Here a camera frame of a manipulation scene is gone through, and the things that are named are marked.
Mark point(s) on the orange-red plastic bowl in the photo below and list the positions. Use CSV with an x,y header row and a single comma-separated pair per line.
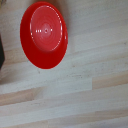
x,y
43,33

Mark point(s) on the dark grey block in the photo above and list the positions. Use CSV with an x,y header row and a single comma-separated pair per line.
x,y
1,53

